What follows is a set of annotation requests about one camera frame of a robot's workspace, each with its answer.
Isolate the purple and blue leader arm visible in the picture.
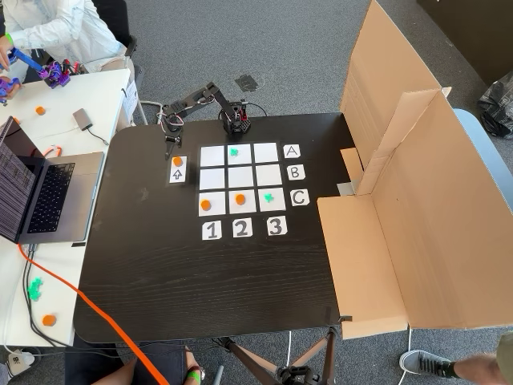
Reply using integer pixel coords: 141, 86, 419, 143
0, 47, 73, 106

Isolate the white paper grid square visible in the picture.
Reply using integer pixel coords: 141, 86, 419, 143
255, 164, 282, 187
200, 168, 226, 191
228, 166, 254, 188
227, 144, 252, 166
258, 188, 286, 213
200, 145, 225, 168
253, 143, 279, 164
228, 189, 257, 215
199, 192, 226, 217

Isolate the person's hand with green wristband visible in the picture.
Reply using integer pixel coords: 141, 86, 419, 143
0, 38, 16, 73

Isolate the white paper arrow sheet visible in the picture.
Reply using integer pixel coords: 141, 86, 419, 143
168, 156, 188, 184

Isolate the white printed paper sheet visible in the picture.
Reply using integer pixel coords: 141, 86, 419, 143
119, 78, 139, 117

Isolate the paper label number 1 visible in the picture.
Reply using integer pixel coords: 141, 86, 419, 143
201, 221, 222, 241

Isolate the gray USB hub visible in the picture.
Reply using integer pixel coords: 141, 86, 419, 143
72, 107, 94, 132

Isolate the gray floor hatch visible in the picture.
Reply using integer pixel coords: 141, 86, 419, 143
235, 74, 265, 92

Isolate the paper label number 2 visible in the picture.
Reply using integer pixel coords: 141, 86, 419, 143
232, 218, 253, 238

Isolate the gray laptop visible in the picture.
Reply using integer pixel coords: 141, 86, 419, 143
0, 115, 106, 245

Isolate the paper label number 3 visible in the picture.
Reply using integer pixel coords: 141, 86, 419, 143
267, 216, 288, 237

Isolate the paper label letter C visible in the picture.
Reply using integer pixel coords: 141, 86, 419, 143
289, 188, 310, 208

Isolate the black office chair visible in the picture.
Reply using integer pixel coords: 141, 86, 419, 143
94, 0, 164, 126

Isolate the person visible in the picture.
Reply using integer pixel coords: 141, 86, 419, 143
0, 0, 135, 75
399, 331, 513, 385

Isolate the white power adapter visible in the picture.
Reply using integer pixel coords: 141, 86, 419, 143
0, 346, 37, 378

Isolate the brown cardboard screen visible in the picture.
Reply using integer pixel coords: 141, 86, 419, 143
316, 0, 513, 341

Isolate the dark counter cabinet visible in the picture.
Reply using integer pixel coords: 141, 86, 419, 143
416, 0, 513, 87

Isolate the black plastic bag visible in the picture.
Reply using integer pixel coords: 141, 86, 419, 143
476, 78, 513, 140

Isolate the gray hub cable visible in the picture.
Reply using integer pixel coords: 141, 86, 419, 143
86, 127, 110, 146

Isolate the thick orange cable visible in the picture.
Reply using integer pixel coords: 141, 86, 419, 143
18, 242, 172, 385

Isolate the black cable bundle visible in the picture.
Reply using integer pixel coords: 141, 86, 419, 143
22, 244, 121, 358

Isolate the dark camera tripod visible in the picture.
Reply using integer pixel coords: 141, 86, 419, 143
212, 326, 341, 385

